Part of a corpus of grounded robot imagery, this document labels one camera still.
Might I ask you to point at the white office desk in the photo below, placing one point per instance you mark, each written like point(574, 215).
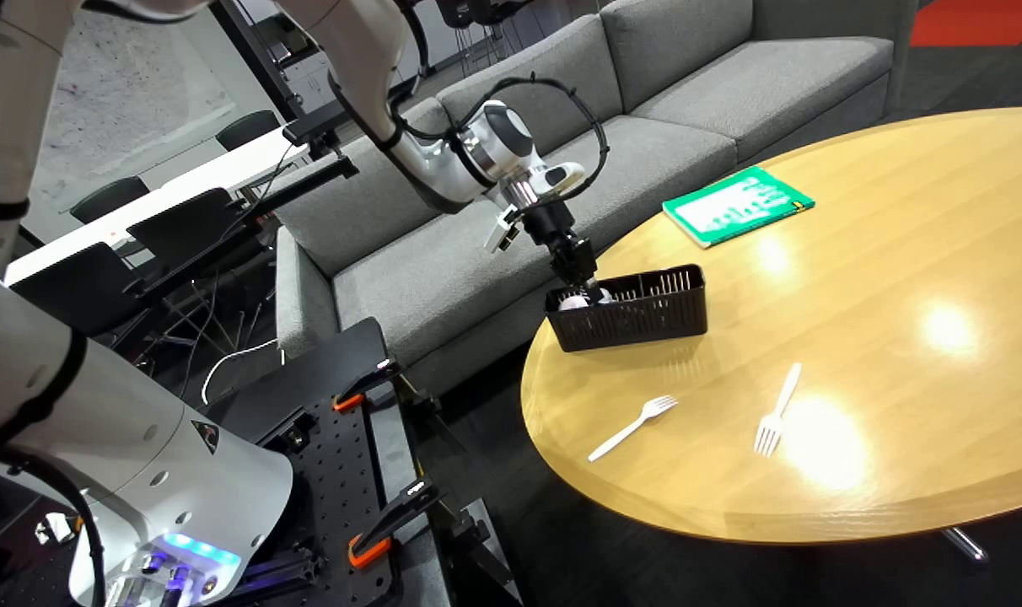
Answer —
point(182, 188)

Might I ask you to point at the black perforated breadboard table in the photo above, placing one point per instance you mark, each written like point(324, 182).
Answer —
point(343, 473)

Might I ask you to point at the white plastic spoon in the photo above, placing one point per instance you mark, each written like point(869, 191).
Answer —
point(574, 301)

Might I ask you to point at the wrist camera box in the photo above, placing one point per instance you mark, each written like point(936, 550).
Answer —
point(561, 176)

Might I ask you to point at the green paper sheet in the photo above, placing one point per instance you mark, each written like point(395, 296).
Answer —
point(738, 208)

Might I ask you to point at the black office chair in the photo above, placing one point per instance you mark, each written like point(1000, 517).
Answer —
point(83, 297)
point(182, 230)
point(246, 128)
point(110, 195)

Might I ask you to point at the metal table foot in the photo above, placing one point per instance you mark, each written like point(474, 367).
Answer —
point(966, 543)

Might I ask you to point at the black mesh utensil holder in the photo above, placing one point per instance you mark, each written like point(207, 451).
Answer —
point(632, 324)

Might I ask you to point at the grey fabric sofa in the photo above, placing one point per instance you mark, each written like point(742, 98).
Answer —
point(689, 146)

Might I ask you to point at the orange black bar clamp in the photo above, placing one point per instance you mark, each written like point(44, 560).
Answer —
point(379, 381)
point(392, 523)

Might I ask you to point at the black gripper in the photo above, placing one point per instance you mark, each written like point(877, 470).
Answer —
point(557, 238)

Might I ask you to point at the white plastic fork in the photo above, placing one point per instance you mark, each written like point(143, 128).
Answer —
point(666, 285)
point(779, 410)
point(606, 297)
point(632, 426)
point(683, 281)

